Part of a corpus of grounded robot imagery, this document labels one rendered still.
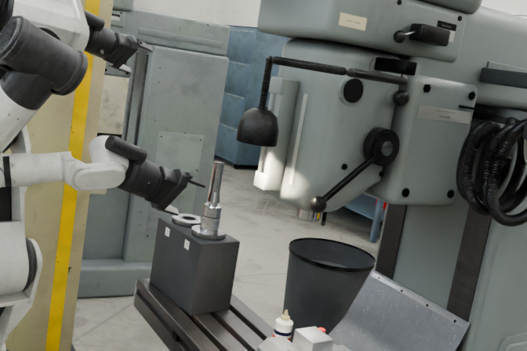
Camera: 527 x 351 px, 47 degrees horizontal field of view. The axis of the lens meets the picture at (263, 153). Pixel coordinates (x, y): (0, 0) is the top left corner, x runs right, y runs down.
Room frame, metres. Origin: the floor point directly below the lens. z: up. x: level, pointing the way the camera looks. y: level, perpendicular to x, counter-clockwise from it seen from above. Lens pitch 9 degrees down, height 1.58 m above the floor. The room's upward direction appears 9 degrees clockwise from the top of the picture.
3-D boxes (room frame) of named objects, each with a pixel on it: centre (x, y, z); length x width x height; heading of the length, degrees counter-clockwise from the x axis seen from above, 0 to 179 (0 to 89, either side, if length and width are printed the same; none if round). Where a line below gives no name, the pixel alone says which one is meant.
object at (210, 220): (1.49, 0.11, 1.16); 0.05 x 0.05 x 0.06
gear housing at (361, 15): (1.21, -0.15, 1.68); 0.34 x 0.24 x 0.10; 123
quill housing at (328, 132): (1.19, -0.11, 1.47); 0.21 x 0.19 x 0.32; 33
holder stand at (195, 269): (1.53, 0.14, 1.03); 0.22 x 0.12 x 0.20; 39
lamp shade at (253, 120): (1.05, 0.02, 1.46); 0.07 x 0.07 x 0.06
